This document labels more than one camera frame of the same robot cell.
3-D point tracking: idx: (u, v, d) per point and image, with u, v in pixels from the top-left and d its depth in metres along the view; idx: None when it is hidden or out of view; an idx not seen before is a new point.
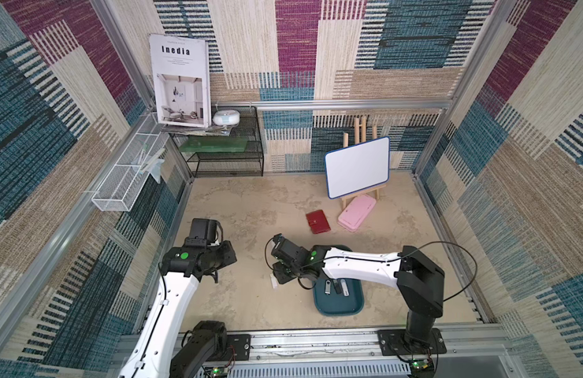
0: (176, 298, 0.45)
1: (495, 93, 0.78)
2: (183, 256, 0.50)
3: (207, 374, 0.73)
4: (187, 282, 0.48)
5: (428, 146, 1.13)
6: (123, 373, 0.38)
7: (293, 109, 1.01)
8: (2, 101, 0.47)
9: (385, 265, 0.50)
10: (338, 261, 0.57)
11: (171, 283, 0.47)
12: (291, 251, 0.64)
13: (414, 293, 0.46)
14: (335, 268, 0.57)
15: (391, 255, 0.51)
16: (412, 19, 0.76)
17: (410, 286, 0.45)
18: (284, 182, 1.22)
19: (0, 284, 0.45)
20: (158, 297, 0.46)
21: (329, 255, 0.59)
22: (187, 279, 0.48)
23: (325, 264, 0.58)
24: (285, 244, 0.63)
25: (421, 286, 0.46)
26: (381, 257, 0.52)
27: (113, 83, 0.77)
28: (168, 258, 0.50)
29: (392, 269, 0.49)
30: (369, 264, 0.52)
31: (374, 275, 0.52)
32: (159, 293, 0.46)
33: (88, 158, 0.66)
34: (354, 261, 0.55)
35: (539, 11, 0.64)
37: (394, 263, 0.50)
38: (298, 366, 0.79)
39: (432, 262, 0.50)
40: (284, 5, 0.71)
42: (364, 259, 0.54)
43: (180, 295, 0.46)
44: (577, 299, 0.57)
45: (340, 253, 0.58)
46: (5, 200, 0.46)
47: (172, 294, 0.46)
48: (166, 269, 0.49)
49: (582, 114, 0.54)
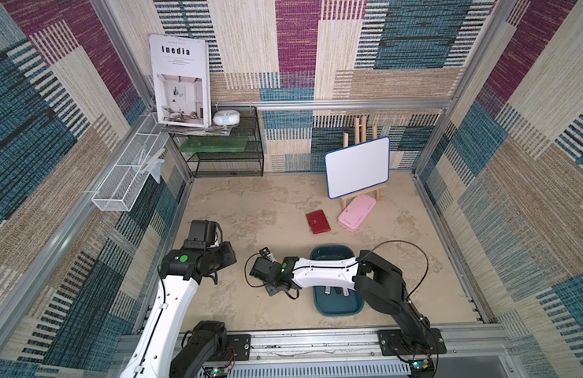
0: (176, 302, 0.45)
1: (495, 93, 0.78)
2: (182, 259, 0.50)
3: (207, 374, 0.73)
4: (185, 286, 0.47)
5: (428, 147, 1.13)
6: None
7: (292, 109, 1.01)
8: (2, 101, 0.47)
9: (346, 270, 0.54)
10: (305, 270, 0.60)
11: (170, 286, 0.47)
12: (265, 267, 0.68)
13: (372, 295, 0.49)
14: (302, 277, 0.60)
15: (350, 261, 0.55)
16: (412, 19, 0.76)
17: (365, 288, 0.48)
18: (284, 182, 1.22)
19: (1, 284, 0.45)
20: (157, 300, 0.45)
21: (297, 265, 0.63)
22: (186, 283, 0.47)
23: (295, 275, 0.61)
24: (259, 261, 0.69)
25: (377, 286, 0.50)
26: (342, 263, 0.56)
27: (113, 83, 0.77)
28: (167, 261, 0.50)
29: (351, 273, 0.52)
30: (331, 270, 0.56)
31: (338, 280, 0.54)
32: (158, 296, 0.46)
33: (88, 158, 0.66)
34: (319, 268, 0.58)
35: (539, 11, 0.64)
37: (353, 268, 0.53)
38: (298, 367, 0.79)
39: (388, 263, 0.54)
40: (284, 5, 0.71)
42: (327, 266, 0.57)
43: (179, 298, 0.46)
44: (577, 299, 0.57)
45: (306, 264, 0.62)
46: (5, 200, 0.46)
47: (171, 298, 0.45)
48: (165, 272, 0.48)
49: (582, 114, 0.54)
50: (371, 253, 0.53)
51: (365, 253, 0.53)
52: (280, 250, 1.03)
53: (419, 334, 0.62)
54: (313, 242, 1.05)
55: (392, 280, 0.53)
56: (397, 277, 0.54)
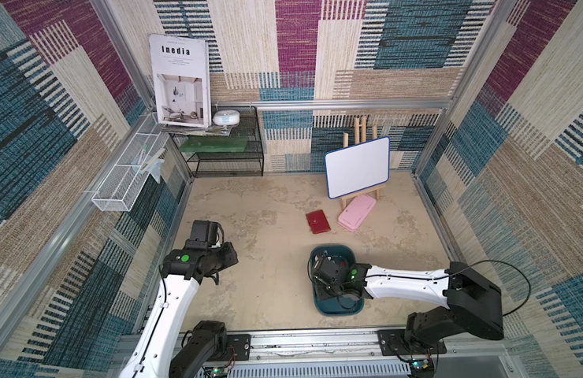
0: (176, 302, 0.45)
1: (495, 93, 0.78)
2: (183, 258, 0.51)
3: (207, 374, 0.73)
4: (187, 285, 0.47)
5: (428, 146, 1.13)
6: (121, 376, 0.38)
7: (293, 109, 1.01)
8: (2, 101, 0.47)
9: (432, 283, 0.48)
10: (380, 279, 0.56)
11: (171, 285, 0.47)
12: (331, 270, 0.64)
13: (468, 313, 0.43)
14: (378, 287, 0.56)
15: (438, 272, 0.49)
16: (412, 19, 0.76)
17: (463, 305, 0.42)
18: (284, 182, 1.22)
19: (0, 284, 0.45)
20: (158, 299, 0.46)
21: (369, 273, 0.59)
22: (187, 282, 0.48)
23: (367, 283, 0.57)
24: (324, 264, 0.64)
25: (476, 305, 0.43)
26: (427, 274, 0.50)
27: (113, 83, 0.77)
28: (168, 261, 0.50)
29: (441, 287, 0.47)
30: (414, 281, 0.51)
31: (424, 294, 0.49)
32: (159, 295, 0.46)
33: (88, 158, 0.66)
34: (398, 278, 0.53)
35: (539, 11, 0.64)
37: (443, 281, 0.47)
38: (298, 367, 0.79)
39: (485, 279, 0.47)
40: (284, 5, 0.71)
42: (410, 277, 0.52)
43: (180, 298, 0.46)
44: (577, 299, 0.57)
45: (381, 272, 0.57)
46: (4, 200, 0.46)
47: (172, 297, 0.46)
48: (166, 272, 0.49)
49: (582, 114, 0.54)
50: (465, 265, 0.47)
51: (457, 264, 0.47)
52: (280, 250, 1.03)
53: (432, 338, 0.62)
54: (313, 242, 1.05)
55: (492, 300, 0.46)
56: (499, 297, 0.46)
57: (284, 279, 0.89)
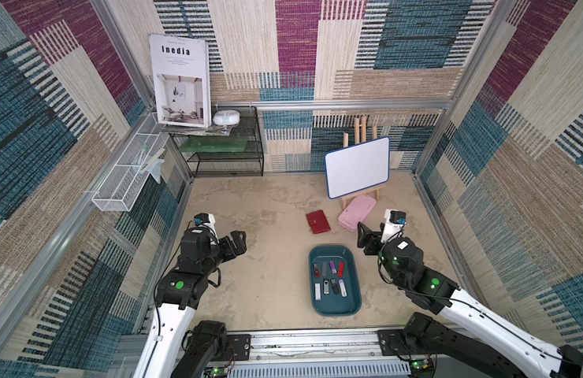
0: (170, 333, 0.44)
1: (494, 93, 0.79)
2: (178, 286, 0.48)
3: (207, 374, 0.73)
4: (180, 315, 0.46)
5: (428, 146, 1.13)
6: None
7: (292, 109, 1.01)
8: (2, 101, 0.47)
9: (540, 355, 0.42)
10: (470, 312, 0.48)
11: (166, 316, 0.45)
12: (418, 262, 0.51)
13: None
14: (462, 316, 0.50)
15: (548, 347, 0.43)
16: (412, 19, 0.76)
17: None
18: (284, 182, 1.22)
19: (1, 284, 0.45)
20: (152, 331, 0.44)
21: (457, 296, 0.51)
22: (181, 312, 0.46)
23: (451, 305, 0.50)
24: (414, 251, 0.52)
25: None
26: (533, 341, 0.44)
27: (113, 83, 0.77)
28: (163, 288, 0.48)
29: (550, 364, 0.41)
30: (513, 339, 0.45)
31: (513, 351, 0.45)
32: (153, 327, 0.44)
33: (88, 158, 0.66)
34: (493, 321, 0.47)
35: (539, 11, 0.64)
37: (554, 359, 0.42)
38: (298, 367, 0.79)
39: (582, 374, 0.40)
40: (284, 5, 0.71)
42: (507, 327, 0.46)
43: (174, 329, 0.44)
44: (577, 299, 0.57)
45: (475, 304, 0.49)
46: (4, 199, 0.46)
47: (167, 328, 0.44)
48: (161, 299, 0.47)
49: (582, 114, 0.54)
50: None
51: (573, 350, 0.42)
52: (280, 250, 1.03)
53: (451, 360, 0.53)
54: (313, 242, 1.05)
55: None
56: None
57: (284, 279, 0.89)
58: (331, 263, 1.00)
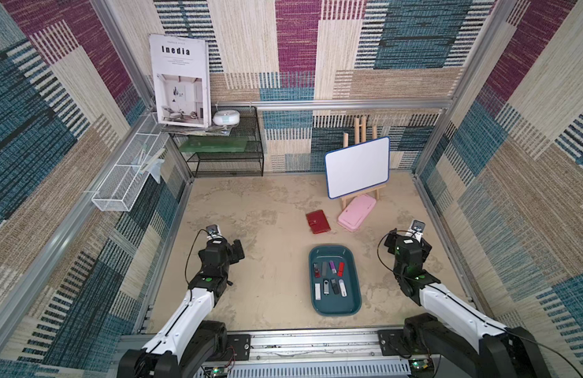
0: (198, 303, 0.55)
1: (495, 93, 0.78)
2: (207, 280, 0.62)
3: (207, 374, 0.73)
4: (206, 294, 0.58)
5: (428, 146, 1.13)
6: (146, 344, 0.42)
7: (292, 109, 1.01)
8: (2, 101, 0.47)
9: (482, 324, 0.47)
10: (438, 294, 0.58)
11: (195, 294, 0.58)
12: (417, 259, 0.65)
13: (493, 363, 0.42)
14: (432, 297, 0.58)
15: (496, 322, 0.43)
16: (412, 19, 0.76)
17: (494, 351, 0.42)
18: (284, 182, 1.22)
19: (1, 284, 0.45)
20: (183, 302, 0.55)
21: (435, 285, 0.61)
22: (207, 293, 0.58)
23: (424, 289, 0.60)
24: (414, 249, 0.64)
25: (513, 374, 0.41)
26: (484, 316, 0.49)
27: (113, 83, 0.77)
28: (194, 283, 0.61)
29: (487, 329, 0.46)
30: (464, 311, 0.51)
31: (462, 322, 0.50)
32: (185, 300, 0.56)
33: (88, 157, 0.66)
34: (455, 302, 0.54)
35: (539, 11, 0.64)
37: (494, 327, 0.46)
38: (298, 367, 0.79)
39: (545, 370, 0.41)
40: (284, 5, 0.71)
42: (466, 306, 0.52)
43: (201, 302, 0.56)
44: (577, 299, 0.57)
45: (445, 289, 0.59)
46: (4, 200, 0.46)
47: (196, 299, 0.56)
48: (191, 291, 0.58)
49: (582, 114, 0.54)
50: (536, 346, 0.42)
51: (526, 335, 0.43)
52: (280, 250, 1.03)
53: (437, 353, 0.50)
54: (313, 242, 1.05)
55: None
56: None
57: (284, 279, 0.89)
58: (331, 263, 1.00)
